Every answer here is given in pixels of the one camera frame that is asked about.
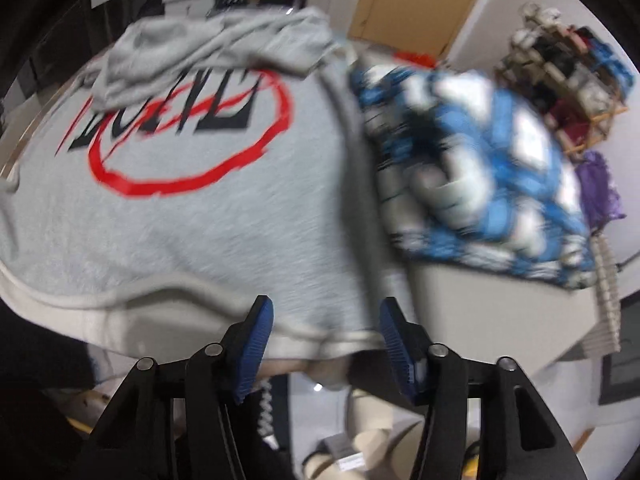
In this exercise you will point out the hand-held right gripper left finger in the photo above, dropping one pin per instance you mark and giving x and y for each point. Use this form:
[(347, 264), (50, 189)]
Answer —
[(255, 350)]

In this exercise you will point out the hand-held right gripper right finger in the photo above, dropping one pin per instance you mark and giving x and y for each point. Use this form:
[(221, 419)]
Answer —
[(400, 350)]

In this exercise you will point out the grey printed hoodie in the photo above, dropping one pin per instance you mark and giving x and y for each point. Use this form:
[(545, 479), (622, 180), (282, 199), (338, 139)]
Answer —
[(200, 235)]

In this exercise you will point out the grey mattress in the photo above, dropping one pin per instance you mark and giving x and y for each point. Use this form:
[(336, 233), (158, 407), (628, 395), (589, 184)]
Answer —
[(490, 310)]

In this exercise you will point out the blue plaid quilt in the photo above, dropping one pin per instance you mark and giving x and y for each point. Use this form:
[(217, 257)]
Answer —
[(475, 185)]

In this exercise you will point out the white ribbed panel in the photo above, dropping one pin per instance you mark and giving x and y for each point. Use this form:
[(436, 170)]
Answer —
[(605, 300)]

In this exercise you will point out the dark framed board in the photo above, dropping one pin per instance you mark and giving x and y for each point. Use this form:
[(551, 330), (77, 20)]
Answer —
[(622, 360)]

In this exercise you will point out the dark cloth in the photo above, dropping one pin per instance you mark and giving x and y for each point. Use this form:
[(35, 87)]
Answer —
[(35, 400)]

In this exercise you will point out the purple plastic bag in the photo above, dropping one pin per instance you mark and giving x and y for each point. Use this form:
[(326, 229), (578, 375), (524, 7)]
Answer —
[(597, 190)]

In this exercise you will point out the orange plastic bag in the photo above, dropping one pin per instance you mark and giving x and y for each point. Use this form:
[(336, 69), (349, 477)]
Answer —
[(415, 57)]

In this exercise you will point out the wooden shoe rack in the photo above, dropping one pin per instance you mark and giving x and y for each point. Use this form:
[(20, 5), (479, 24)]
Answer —
[(605, 120)]

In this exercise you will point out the wooden door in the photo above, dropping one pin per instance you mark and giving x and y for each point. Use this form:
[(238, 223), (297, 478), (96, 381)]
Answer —
[(415, 5)]

